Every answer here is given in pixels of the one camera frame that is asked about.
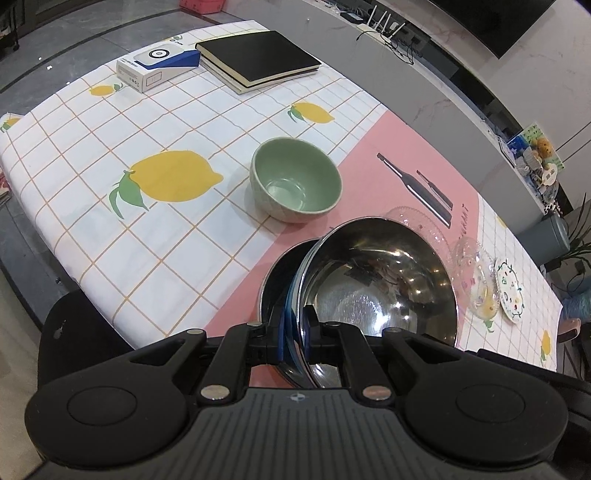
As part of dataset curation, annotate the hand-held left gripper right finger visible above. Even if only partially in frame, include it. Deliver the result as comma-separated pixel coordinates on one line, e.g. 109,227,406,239
301,309,468,403

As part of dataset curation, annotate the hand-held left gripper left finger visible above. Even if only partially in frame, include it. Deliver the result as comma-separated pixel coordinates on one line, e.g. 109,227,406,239
124,295,291,407

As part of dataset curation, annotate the large stainless steel bowl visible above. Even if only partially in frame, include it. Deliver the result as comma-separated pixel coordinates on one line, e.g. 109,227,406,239
295,217,459,389

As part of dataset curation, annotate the painted white plate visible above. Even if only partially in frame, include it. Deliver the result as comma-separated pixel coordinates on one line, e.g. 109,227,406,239
494,257,527,325

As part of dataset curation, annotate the pink stool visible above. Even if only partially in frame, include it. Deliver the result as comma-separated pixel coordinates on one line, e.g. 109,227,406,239
558,318,583,343

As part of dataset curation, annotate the blue bag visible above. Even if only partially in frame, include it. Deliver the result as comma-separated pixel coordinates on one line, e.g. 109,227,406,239
561,294,591,320

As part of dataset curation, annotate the grey trash bin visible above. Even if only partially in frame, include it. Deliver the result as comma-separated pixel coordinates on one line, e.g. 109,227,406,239
530,216,570,268

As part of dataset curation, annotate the green ceramic bowl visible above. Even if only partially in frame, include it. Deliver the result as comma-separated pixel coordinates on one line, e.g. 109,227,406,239
250,137,343,225

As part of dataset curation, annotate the clear glass plate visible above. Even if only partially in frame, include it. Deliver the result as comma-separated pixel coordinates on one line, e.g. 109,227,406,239
385,205,454,278

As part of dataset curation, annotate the green potted plant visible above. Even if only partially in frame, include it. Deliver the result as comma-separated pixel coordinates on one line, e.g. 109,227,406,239
566,193,591,278

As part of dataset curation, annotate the lemon print tablecloth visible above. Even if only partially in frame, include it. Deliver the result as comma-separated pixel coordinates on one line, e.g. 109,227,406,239
0,30,566,374

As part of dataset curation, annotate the teddy bear bouquet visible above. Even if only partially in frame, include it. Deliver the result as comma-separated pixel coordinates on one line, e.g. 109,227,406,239
505,124,566,197

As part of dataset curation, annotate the grey television bench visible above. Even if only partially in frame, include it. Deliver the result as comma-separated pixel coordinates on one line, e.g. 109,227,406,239
259,0,555,222

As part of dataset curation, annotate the black notebook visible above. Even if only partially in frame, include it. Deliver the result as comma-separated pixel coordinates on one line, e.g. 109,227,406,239
195,30,323,88

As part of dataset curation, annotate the white and blue box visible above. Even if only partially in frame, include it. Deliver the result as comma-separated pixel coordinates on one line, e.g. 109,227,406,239
115,44,202,94

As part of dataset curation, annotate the white router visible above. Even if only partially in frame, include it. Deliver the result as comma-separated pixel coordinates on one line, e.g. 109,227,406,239
367,4,408,43

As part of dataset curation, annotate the black television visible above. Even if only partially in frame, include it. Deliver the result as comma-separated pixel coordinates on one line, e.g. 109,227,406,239
461,0,525,59

